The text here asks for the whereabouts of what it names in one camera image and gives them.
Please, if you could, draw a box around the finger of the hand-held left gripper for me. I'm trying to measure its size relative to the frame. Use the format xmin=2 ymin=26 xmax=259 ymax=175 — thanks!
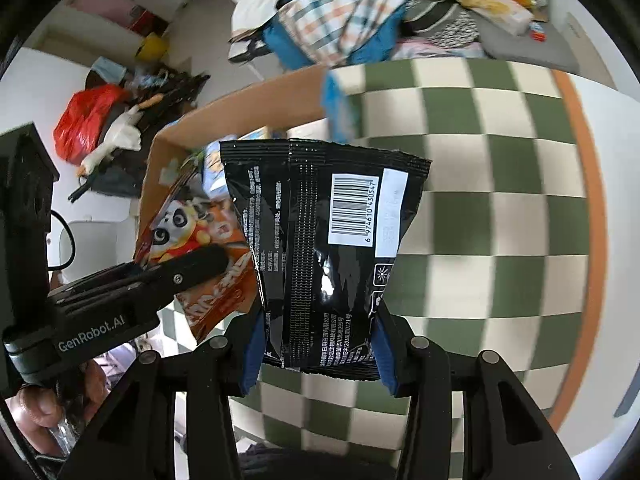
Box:
xmin=47 ymin=245 xmax=230 ymax=311

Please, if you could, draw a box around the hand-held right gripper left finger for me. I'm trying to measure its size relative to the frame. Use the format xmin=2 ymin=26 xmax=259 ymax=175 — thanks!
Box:
xmin=57 ymin=305 xmax=266 ymax=480

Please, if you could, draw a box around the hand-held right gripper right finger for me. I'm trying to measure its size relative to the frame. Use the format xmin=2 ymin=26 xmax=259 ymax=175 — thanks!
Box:
xmin=372 ymin=305 xmax=583 ymax=480

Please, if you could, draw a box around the orange panda snack packet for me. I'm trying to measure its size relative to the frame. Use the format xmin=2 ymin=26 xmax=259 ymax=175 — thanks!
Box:
xmin=132 ymin=157 xmax=266 ymax=346

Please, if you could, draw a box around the black snack packet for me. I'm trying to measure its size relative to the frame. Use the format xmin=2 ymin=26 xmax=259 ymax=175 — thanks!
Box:
xmin=219 ymin=140 xmax=432 ymax=382

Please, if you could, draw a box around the cardboard box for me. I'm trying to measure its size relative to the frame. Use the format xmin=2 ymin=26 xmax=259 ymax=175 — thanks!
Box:
xmin=137 ymin=64 xmax=366 ymax=266

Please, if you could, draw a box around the person's left hand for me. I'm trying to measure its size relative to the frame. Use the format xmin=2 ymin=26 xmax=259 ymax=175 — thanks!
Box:
xmin=7 ymin=357 xmax=111 ymax=461

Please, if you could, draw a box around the red plastic bag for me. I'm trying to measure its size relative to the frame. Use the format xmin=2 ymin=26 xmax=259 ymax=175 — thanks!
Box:
xmin=52 ymin=84 xmax=131 ymax=166

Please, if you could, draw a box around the white plush goose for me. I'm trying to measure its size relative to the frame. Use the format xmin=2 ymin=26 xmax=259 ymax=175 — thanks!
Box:
xmin=77 ymin=105 xmax=163 ymax=178

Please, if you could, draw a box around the dark fleece clothing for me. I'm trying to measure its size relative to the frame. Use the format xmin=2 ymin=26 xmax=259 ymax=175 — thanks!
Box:
xmin=237 ymin=442 xmax=401 ymax=480

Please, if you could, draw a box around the blue cloth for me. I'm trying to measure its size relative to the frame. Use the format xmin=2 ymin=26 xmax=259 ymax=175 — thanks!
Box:
xmin=92 ymin=56 xmax=128 ymax=83

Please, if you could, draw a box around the green checkered tablecloth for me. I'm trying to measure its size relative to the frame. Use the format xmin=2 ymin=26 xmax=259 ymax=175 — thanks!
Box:
xmin=172 ymin=57 xmax=601 ymax=466

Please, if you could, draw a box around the black folding stroller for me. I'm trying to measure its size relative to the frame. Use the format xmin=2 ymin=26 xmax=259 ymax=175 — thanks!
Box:
xmin=67 ymin=62 xmax=211 ymax=203

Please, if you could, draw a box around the red cabinet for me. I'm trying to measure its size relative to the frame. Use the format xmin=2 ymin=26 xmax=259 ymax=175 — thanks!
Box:
xmin=127 ymin=5 xmax=168 ymax=36

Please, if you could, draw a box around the white sheet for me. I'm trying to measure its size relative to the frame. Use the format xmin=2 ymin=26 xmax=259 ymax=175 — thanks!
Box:
xmin=217 ymin=0 xmax=291 ymax=43

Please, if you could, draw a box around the plaid blanket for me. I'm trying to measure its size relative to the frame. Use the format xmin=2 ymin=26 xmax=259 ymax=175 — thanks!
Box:
xmin=262 ymin=0 xmax=463 ymax=70

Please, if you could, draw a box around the pink patterned cloth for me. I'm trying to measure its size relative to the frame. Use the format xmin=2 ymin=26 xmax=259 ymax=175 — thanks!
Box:
xmin=390 ymin=40 xmax=486 ymax=61

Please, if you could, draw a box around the black white patterned cloth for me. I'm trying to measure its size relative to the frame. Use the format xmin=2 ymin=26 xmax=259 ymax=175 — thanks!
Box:
xmin=402 ymin=0 xmax=481 ymax=48

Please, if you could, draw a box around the grey padded chair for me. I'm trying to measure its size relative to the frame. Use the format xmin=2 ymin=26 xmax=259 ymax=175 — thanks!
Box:
xmin=470 ymin=0 xmax=581 ymax=73

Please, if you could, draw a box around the yellow patterned tissue pack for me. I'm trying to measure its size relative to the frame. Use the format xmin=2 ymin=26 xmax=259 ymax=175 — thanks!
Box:
xmin=452 ymin=0 xmax=533 ymax=36

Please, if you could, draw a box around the white leaning board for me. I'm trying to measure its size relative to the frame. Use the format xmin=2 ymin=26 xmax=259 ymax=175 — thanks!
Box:
xmin=565 ymin=10 xmax=586 ymax=41

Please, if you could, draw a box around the black cable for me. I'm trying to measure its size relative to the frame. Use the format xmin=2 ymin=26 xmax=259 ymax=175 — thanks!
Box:
xmin=47 ymin=210 xmax=76 ymax=271

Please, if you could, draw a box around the black metal bed frame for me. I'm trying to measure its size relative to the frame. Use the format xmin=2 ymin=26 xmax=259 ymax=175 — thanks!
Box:
xmin=229 ymin=35 xmax=273 ymax=81

